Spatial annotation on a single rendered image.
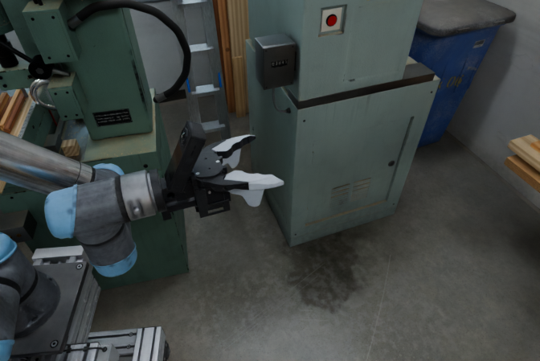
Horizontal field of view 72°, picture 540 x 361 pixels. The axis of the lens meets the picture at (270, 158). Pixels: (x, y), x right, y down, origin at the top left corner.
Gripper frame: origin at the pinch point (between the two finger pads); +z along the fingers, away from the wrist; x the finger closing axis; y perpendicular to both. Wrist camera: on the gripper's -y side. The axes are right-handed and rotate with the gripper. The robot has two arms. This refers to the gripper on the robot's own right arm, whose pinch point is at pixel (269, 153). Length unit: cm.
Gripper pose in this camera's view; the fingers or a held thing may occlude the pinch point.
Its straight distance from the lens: 64.0
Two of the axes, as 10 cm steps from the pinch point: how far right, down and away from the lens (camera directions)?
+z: 9.4, -2.2, 2.5
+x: 3.3, 5.2, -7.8
